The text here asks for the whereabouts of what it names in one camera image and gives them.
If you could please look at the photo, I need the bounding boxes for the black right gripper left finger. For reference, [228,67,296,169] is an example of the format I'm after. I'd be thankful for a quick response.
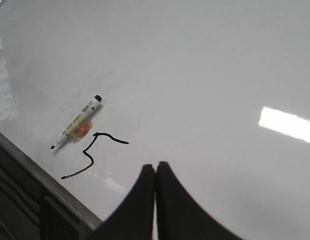
[89,164,155,240]

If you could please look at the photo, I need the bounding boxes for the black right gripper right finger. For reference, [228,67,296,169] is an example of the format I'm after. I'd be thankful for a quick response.
[155,161,240,240]

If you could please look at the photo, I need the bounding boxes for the taped white whiteboard marker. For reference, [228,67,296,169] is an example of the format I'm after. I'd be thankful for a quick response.
[50,95,102,150]

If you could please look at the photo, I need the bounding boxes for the white whiteboard with grey frame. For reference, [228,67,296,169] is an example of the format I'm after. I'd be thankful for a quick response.
[0,0,310,240]

